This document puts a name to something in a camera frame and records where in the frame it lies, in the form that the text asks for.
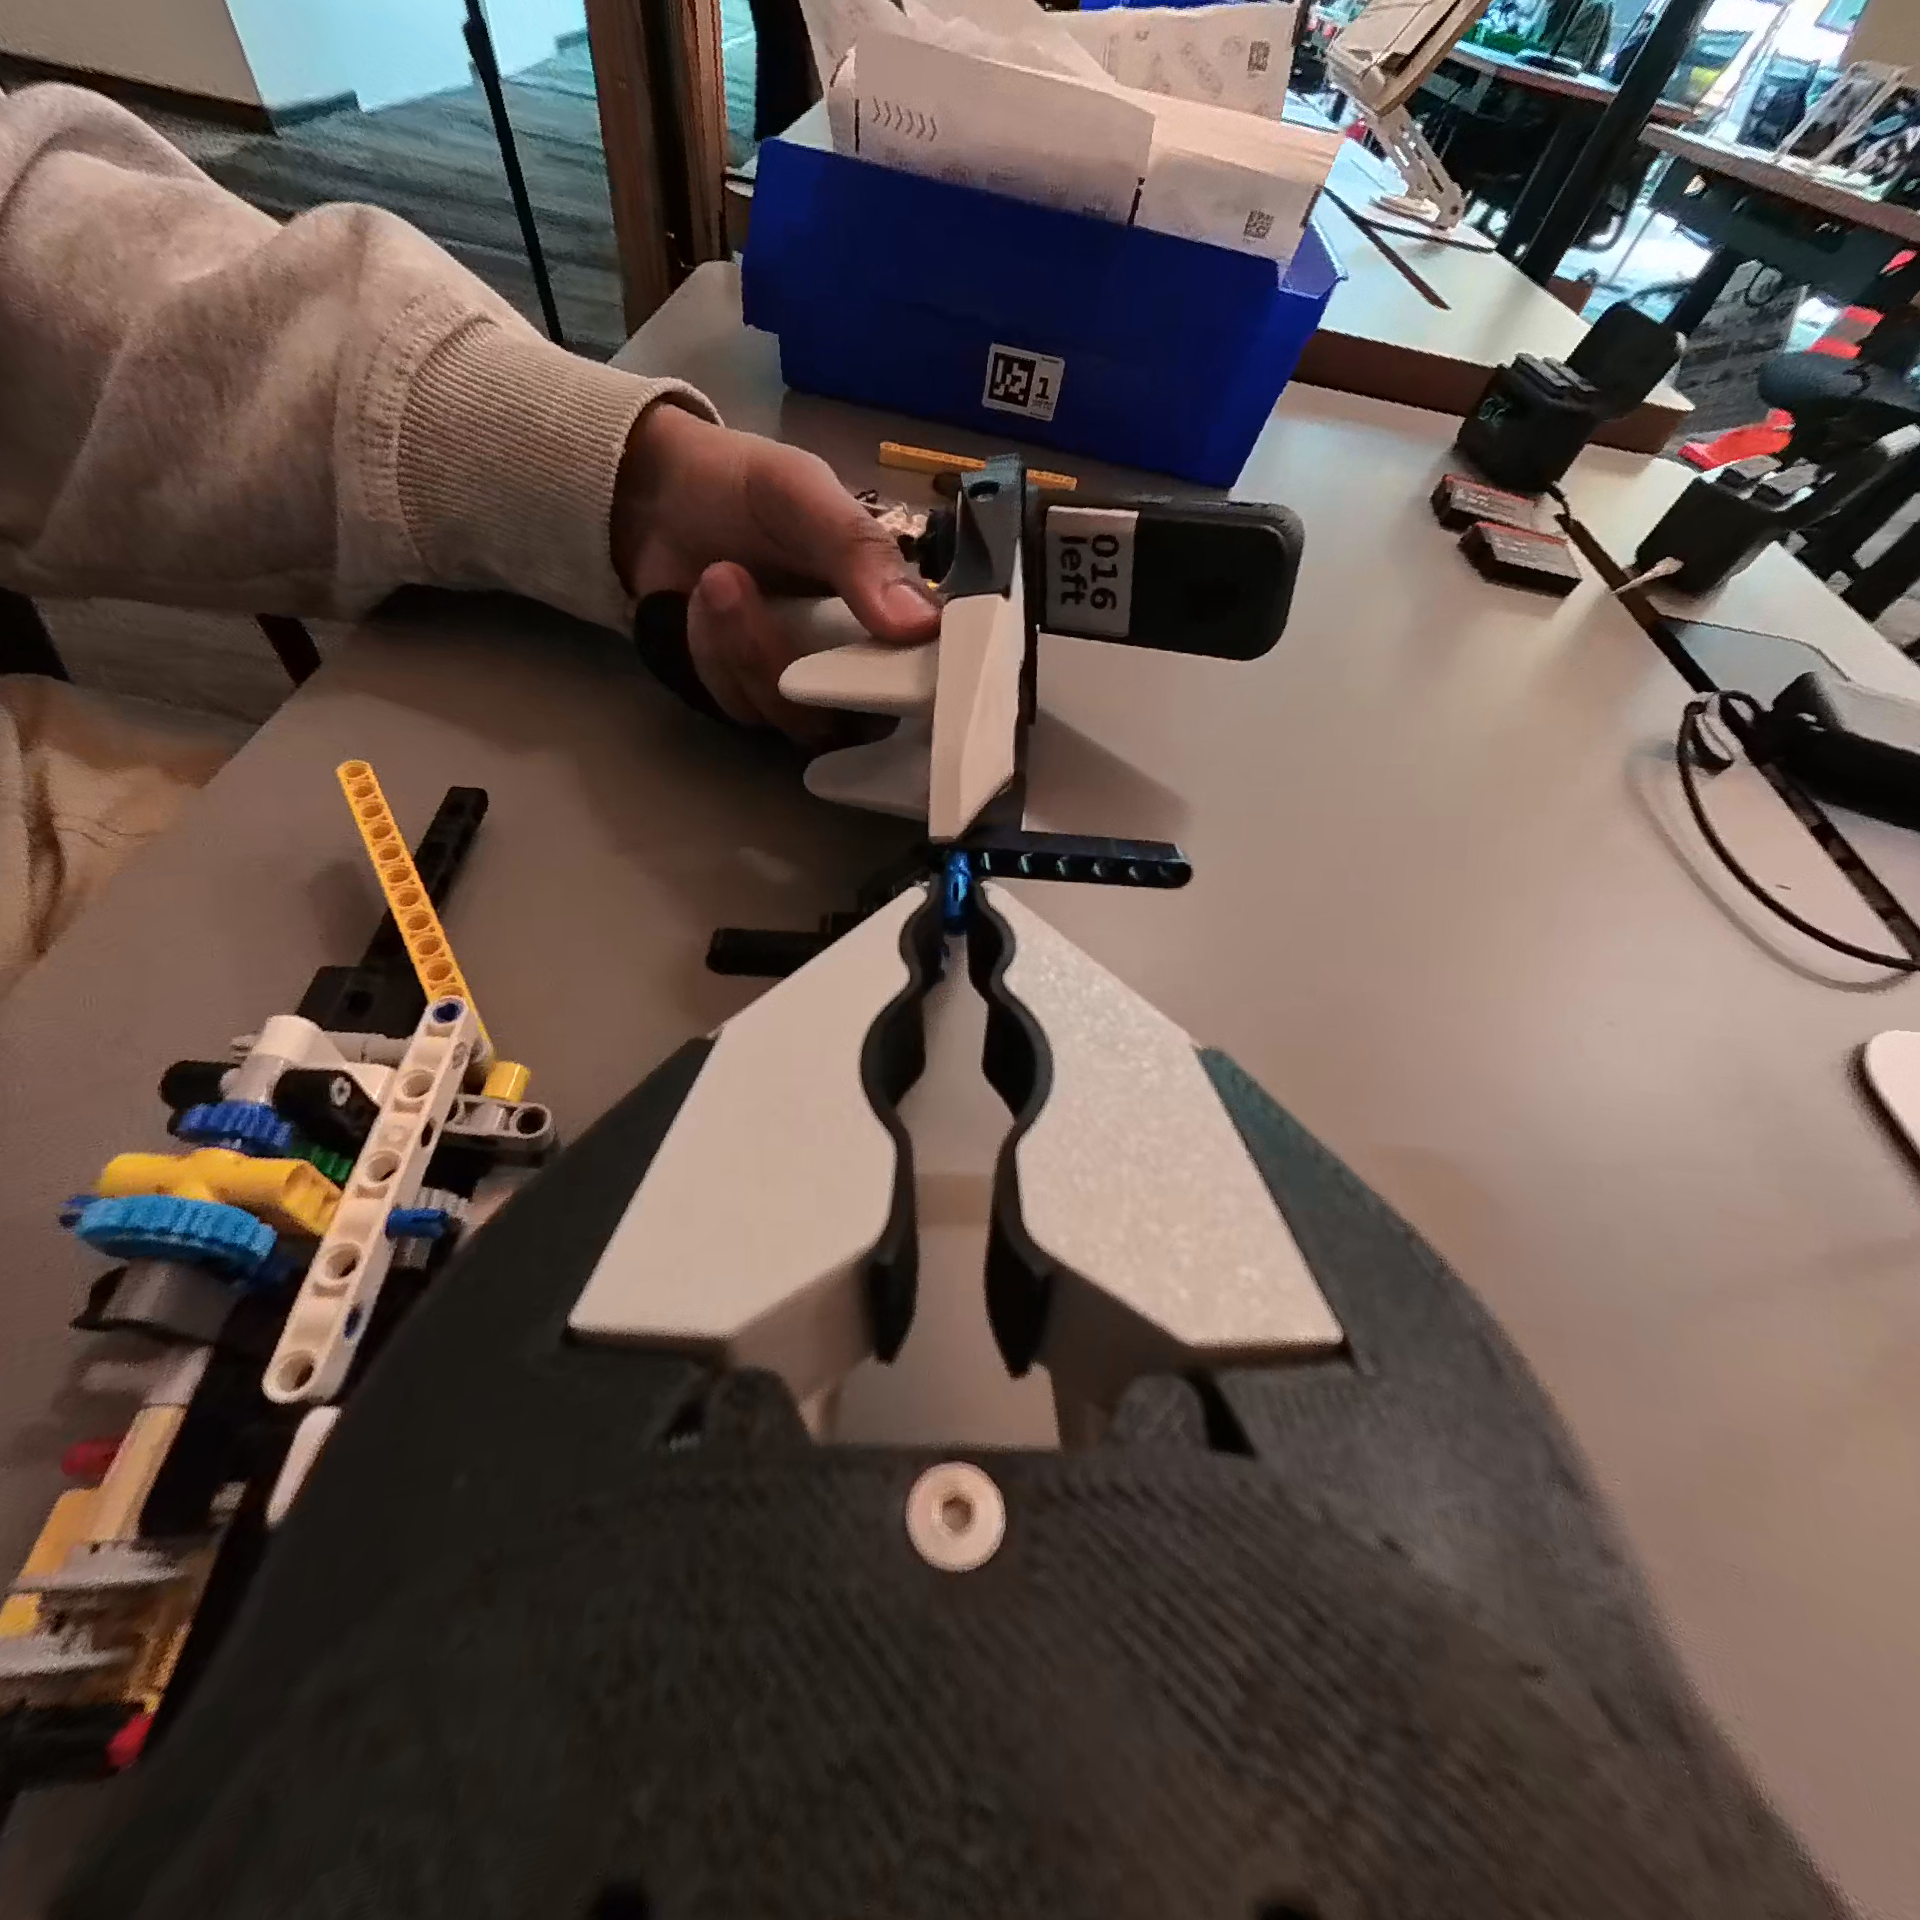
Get black power bank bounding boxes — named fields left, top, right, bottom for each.
left=1776, top=669, right=1920, bottom=831

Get black cable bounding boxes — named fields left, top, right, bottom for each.
left=1676, top=689, right=1920, bottom=971

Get yellow lego beam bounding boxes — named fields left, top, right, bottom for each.
left=881, top=440, right=1079, bottom=493

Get red labelled battery pack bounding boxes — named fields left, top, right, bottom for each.
left=1462, top=516, right=1586, bottom=596
left=1431, top=472, right=1551, bottom=537

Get blue bin with white tag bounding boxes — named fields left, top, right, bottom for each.
left=739, top=136, right=1346, bottom=489

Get person's left hand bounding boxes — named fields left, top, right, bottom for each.
left=608, top=403, right=946, bottom=754

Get black charger box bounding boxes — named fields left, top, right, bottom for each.
left=1456, top=352, right=1600, bottom=496

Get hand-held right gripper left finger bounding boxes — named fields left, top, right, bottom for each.
left=564, top=883, right=943, bottom=1441

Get person's left forearm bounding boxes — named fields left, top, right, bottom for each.
left=0, top=82, right=724, bottom=633

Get long black lego beam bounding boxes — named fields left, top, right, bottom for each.
left=961, top=839, right=1198, bottom=893

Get black equipment box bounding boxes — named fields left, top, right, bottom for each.
left=1632, top=456, right=1826, bottom=596

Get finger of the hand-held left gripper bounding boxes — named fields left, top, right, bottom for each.
left=929, top=591, right=1043, bottom=849

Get pale folding stand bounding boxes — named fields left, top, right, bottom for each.
left=1323, top=0, right=1503, bottom=234

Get multicolour lego model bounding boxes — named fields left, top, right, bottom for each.
left=0, top=756, right=558, bottom=1772

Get framed pictures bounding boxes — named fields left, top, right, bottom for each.
left=1776, top=64, right=1920, bottom=186

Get wooden door frame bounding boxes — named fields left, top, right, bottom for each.
left=584, top=0, right=742, bottom=345

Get white paper bag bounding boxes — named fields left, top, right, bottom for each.
left=828, top=29, right=1161, bottom=231
left=1136, top=104, right=1346, bottom=275
left=1050, top=0, right=1302, bottom=127

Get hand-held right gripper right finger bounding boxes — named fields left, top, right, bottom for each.
left=966, top=884, right=1346, bottom=1452

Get small black lego sub-assembly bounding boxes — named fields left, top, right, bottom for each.
left=704, top=884, right=904, bottom=981

